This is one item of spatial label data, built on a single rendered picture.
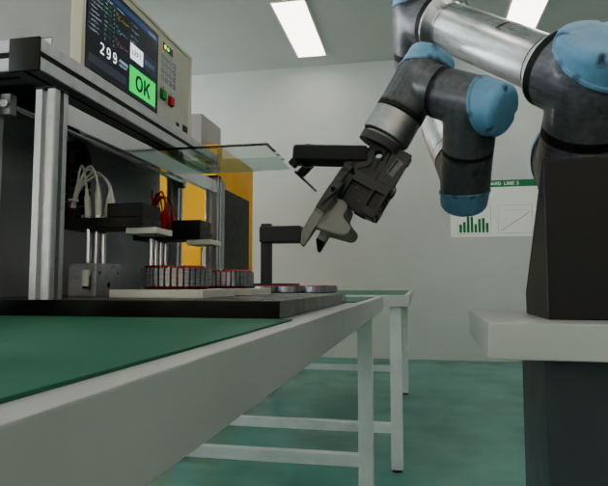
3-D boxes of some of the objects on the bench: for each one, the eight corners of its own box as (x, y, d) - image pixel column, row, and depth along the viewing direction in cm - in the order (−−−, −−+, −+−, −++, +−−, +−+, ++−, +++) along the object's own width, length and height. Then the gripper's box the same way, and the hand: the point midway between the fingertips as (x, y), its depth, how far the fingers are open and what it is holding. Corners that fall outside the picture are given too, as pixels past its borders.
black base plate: (345, 303, 129) (345, 292, 129) (279, 319, 67) (279, 300, 67) (155, 301, 138) (155, 292, 139) (-60, 315, 76) (-59, 298, 76)
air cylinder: (120, 296, 97) (121, 263, 97) (96, 296, 89) (96, 261, 90) (93, 295, 98) (94, 263, 98) (67, 296, 90) (68, 262, 91)
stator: (221, 288, 95) (221, 266, 95) (195, 289, 84) (196, 264, 84) (159, 288, 97) (159, 267, 97) (126, 288, 86) (127, 264, 87)
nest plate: (234, 296, 96) (235, 288, 96) (203, 298, 82) (203, 289, 82) (153, 295, 99) (154, 288, 99) (108, 297, 85) (109, 289, 85)
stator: (262, 287, 118) (262, 270, 118) (239, 288, 107) (239, 268, 108) (213, 287, 121) (213, 270, 122) (187, 288, 111) (187, 269, 111)
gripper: (412, 139, 75) (338, 267, 76) (412, 169, 94) (353, 271, 95) (357, 111, 77) (285, 236, 78) (368, 146, 96) (310, 246, 97)
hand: (306, 247), depth 87 cm, fingers open, 13 cm apart
